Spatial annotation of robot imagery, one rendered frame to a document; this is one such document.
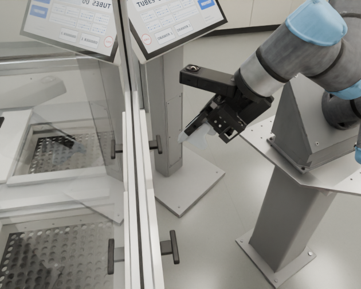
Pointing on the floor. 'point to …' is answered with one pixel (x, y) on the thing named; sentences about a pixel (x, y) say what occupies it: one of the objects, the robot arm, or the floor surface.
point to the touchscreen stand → (175, 108)
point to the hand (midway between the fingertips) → (183, 132)
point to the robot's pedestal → (291, 220)
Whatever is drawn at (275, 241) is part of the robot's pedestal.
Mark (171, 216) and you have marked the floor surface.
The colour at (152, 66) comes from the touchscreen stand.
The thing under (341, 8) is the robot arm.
